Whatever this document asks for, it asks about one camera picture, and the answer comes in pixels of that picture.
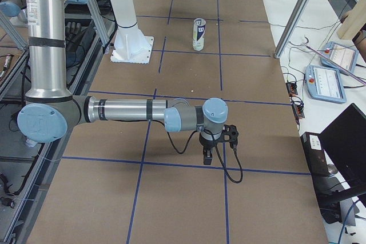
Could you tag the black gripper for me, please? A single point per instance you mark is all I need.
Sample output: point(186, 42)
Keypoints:
point(207, 143)

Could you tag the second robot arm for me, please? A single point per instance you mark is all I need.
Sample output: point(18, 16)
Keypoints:
point(15, 9)

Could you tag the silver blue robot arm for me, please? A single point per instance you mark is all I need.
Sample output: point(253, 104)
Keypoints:
point(51, 109)

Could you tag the clear tennis ball can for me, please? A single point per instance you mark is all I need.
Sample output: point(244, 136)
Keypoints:
point(199, 26)

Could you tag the orange black connector board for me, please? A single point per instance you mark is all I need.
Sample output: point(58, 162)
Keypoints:
point(296, 102)

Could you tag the black computer box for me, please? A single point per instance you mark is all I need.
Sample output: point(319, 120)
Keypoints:
point(314, 154)

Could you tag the near teach pendant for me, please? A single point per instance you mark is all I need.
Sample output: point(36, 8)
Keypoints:
point(324, 84)

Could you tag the teach pendant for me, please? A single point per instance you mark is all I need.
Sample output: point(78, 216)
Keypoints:
point(344, 56)
point(324, 84)

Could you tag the black monitor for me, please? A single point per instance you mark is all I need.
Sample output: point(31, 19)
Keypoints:
point(344, 142)

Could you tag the far teach pendant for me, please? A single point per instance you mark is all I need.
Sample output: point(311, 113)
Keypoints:
point(344, 56)

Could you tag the wooden board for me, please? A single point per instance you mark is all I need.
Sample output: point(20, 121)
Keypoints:
point(354, 22)

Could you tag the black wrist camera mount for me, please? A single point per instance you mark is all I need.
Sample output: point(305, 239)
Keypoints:
point(230, 134)

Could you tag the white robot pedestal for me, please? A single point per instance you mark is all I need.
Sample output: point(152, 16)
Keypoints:
point(130, 44)

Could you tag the aluminium frame post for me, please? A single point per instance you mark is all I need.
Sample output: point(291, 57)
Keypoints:
point(290, 27)

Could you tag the aluminium frame rail left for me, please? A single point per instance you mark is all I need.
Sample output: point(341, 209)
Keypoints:
point(98, 21)

